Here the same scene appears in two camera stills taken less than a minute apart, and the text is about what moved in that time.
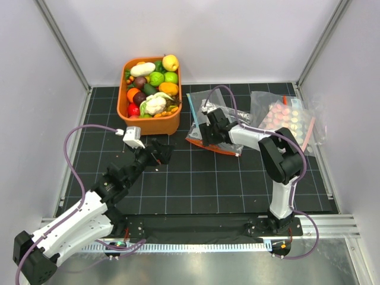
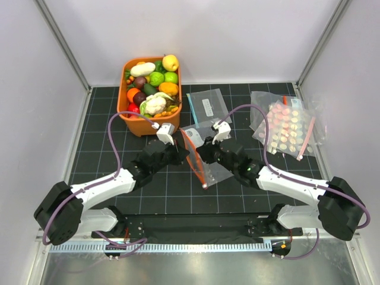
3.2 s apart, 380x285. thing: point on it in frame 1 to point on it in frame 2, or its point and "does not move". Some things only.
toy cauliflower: (157, 103) does not move
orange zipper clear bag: (195, 134) to (208, 174)
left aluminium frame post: (63, 43) does not move
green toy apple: (170, 76) does not move
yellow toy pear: (170, 62) does not move
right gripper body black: (208, 134) to (218, 155)
